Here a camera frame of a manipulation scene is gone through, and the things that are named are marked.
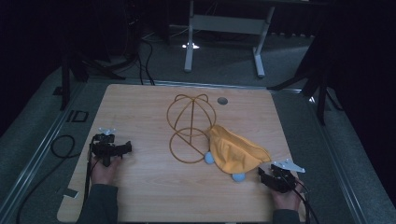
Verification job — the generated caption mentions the right hand-held gripper cable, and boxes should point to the right hand-held gripper cable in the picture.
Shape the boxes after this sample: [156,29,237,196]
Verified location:
[291,179,320,224]

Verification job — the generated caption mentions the black tripod stand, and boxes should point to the black tripod stand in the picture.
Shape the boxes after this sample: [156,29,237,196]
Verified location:
[266,36,345,127]
[52,18,141,112]

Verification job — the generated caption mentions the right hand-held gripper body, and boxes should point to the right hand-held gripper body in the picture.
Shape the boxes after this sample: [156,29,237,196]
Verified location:
[266,159,306,194]

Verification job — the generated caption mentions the black rectangular floor frame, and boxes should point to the black rectangular floor frame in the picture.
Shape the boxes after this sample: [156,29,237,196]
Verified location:
[65,109,90,123]

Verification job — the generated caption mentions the gold wire hat stand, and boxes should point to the gold wire hat stand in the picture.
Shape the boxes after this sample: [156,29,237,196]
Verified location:
[166,93,218,165]

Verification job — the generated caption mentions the person's right hand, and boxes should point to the person's right hand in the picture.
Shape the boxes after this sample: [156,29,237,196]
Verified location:
[269,180,304,213]

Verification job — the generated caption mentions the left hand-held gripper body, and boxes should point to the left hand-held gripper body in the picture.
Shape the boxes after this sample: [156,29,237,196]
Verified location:
[91,127,126,168]

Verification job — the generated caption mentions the hand-held gripper cable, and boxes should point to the hand-held gripper cable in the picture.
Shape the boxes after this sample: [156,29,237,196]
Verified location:
[82,136,101,204]
[291,179,320,224]

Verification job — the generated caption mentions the black cables by stand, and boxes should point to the black cables by stand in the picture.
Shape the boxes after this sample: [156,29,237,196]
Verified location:
[135,36,156,87]

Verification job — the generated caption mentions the left hand-held gripper cable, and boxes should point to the left hand-held gripper cable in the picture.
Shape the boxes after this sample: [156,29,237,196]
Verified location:
[82,136,101,204]

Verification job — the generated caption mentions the person's left hand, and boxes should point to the person's left hand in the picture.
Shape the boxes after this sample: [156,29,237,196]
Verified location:
[90,156,123,187]

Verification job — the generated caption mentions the yellow hat with blue ears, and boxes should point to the yellow hat with blue ears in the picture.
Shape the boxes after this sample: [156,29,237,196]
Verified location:
[204,124,273,183]

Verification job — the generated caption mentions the black floor cable loop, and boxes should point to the black floor cable loop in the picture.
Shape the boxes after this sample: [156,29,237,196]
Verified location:
[15,134,77,224]

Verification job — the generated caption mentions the white desk frame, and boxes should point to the white desk frame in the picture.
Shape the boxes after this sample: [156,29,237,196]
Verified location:
[183,0,276,79]

